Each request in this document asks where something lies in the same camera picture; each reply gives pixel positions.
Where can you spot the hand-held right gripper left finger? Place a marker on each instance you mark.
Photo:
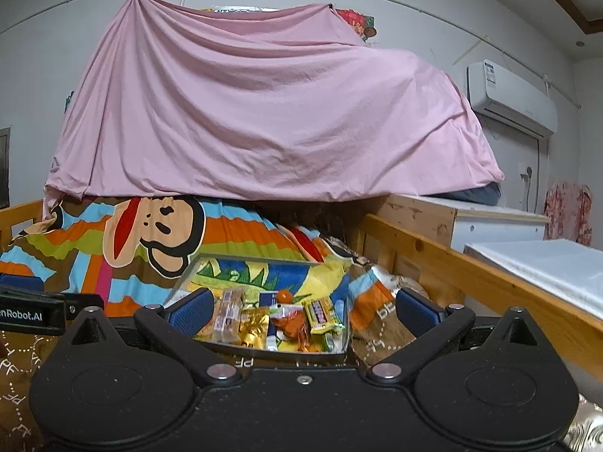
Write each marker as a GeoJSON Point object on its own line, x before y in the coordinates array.
{"type": "Point", "coordinates": [193, 308]}

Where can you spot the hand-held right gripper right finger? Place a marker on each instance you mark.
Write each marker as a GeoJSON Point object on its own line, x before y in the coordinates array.
{"type": "Point", "coordinates": [414, 308]}

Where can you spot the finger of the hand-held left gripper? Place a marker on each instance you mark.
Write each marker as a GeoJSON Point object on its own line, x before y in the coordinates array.
{"type": "Point", "coordinates": [19, 282]}
{"type": "Point", "coordinates": [85, 310]}

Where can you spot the clear barcode snack packet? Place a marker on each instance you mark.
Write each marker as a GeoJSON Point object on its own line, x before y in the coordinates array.
{"type": "Point", "coordinates": [221, 315]}

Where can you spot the clear biscuit packet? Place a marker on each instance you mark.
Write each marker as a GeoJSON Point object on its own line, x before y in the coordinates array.
{"type": "Point", "coordinates": [238, 306]}

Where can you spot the gold foil packet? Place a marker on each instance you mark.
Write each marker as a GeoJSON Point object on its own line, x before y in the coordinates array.
{"type": "Point", "coordinates": [254, 327]}

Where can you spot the blue and white packet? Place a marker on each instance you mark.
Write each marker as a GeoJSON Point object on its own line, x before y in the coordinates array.
{"type": "Point", "coordinates": [268, 299]}

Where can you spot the small white snack packet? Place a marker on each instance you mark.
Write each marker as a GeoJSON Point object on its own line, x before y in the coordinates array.
{"type": "Point", "coordinates": [280, 311]}

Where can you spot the yellow candy packet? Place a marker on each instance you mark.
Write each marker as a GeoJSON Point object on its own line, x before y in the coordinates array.
{"type": "Point", "coordinates": [320, 315]}

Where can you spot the small red label snack packet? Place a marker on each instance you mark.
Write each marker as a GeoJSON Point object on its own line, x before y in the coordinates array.
{"type": "Point", "coordinates": [292, 329]}

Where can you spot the metal tray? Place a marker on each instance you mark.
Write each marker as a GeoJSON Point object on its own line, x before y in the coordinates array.
{"type": "Point", "coordinates": [311, 354]}

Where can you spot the silver patterned cloth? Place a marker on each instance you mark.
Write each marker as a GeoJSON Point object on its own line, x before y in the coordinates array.
{"type": "Point", "coordinates": [391, 280]}
{"type": "Point", "coordinates": [586, 426]}

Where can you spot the printed monkey blanket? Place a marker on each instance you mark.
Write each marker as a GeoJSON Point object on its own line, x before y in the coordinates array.
{"type": "Point", "coordinates": [70, 245]}

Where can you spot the wooden cabinet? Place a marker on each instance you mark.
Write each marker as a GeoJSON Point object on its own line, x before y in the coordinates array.
{"type": "Point", "coordinates": [424, 221]}

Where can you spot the white chest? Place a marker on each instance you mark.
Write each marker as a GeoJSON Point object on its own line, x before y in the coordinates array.
{"type": "Point", "coordinates": [532, 263]}

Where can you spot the grey blue bedding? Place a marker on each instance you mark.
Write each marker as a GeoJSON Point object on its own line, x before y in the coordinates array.
{"type": "Point", "coordinates": [476, 194]}

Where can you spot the grey door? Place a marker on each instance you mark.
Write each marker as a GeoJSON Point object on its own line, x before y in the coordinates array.
{"type": "Point", "coordinates": [513, 174]}

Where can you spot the floral cloth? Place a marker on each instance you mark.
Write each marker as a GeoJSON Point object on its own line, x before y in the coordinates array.
{"type": "Point", "coordinates": [567, 212]}

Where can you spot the green patterned item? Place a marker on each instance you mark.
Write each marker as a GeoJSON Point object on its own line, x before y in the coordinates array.
{"type": "Point", "coordinates": [69, 102]}

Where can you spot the pink bed sheet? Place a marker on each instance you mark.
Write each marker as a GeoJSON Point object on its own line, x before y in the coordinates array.
{"type": "Point", "coordinates": [259, 103]}

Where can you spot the white air conditioner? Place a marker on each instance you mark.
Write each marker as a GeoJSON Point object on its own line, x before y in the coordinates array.
{"type": "Point", "coordinates": [509, 99]}

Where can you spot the dark wall panel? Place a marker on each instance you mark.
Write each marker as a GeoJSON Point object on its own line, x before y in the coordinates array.
{"type": "Point", "coordinates": [3, 169]}

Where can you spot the colourful wall decoration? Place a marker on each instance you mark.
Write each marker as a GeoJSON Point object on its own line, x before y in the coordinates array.
{"type": "Point", "coordinates": [355, 21]}

